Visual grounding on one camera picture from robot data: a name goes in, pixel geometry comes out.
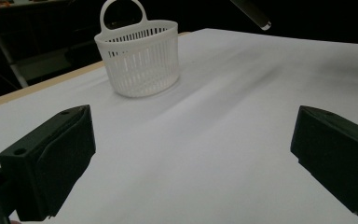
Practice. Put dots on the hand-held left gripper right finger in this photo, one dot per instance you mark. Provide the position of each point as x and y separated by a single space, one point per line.
338 149

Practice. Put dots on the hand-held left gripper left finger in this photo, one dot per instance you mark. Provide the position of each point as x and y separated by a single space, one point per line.
52 161

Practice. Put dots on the white plastic slotted basket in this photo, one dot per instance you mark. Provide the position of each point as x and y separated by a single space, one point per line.
141 67

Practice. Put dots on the grey shelf board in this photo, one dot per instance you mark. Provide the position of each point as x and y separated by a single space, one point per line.
42 67

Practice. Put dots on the grey metal stand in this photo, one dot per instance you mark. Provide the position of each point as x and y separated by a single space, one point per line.
7 56

